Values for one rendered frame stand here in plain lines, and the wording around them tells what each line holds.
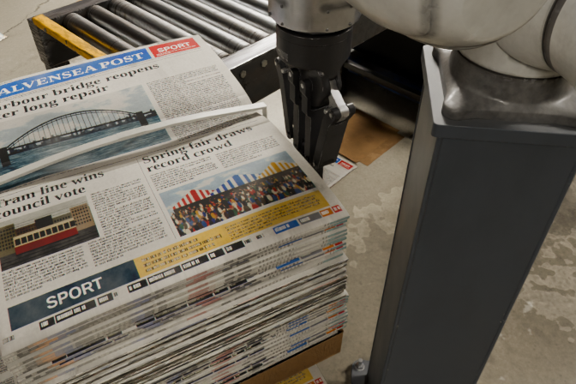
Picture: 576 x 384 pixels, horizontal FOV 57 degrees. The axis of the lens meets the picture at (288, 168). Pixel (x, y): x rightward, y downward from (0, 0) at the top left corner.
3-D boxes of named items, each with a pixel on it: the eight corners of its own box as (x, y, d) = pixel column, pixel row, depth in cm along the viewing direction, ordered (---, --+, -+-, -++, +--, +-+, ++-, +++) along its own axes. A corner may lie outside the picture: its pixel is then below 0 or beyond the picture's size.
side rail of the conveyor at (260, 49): (168, 153, 112) (159, 106, 104) (153, 142, 115) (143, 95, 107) (483, -25, 185) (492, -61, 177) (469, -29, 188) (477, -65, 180)
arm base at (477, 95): (550, 43, 82) (562, 8, 78) (595, 130, 65) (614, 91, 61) (429, 36, 83) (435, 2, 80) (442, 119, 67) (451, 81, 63)
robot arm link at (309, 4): (297, -15, 43) (297, 51, 47) (388, -35, 46) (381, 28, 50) (249, -50, 49) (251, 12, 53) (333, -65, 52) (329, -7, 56)
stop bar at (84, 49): (134, 93, 107) (132, 85, 106) (32, 25, 130) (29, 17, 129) (147, 87, 109) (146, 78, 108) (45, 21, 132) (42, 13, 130)
